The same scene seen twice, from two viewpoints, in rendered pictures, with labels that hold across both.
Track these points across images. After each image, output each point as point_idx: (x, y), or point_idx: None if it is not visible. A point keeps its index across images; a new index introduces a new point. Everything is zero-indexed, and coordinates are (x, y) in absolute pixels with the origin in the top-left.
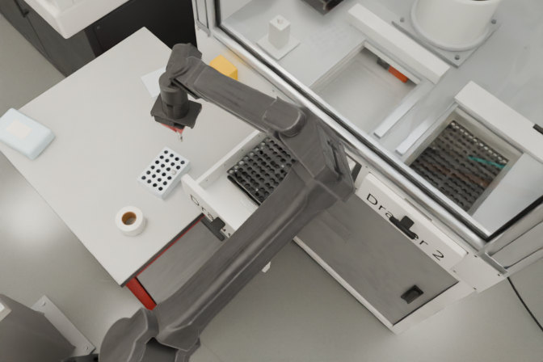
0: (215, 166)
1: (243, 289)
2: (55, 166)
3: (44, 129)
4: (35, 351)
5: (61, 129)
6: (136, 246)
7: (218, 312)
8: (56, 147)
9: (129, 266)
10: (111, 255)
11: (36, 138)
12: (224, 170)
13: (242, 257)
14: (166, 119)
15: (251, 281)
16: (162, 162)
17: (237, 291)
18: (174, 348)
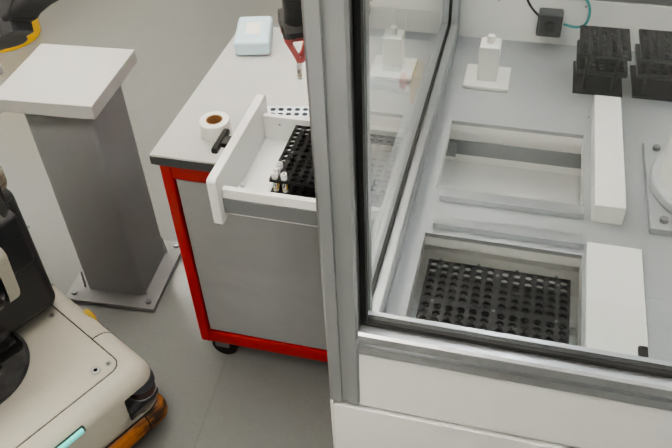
0: (296, 117)
1: (300, 411)
2: (240, 68)
3: (264, 38)
4: (107, 227)
5: (279, 54)
6: (194, 146)
7: None
8: (259, 60)
9: (171, 151)
10: (175, 137)
11: (252, 39)
12: None
13: None
14: (280, 19)
15: (316, 414)
16: (292, 111)
17: None
18: None
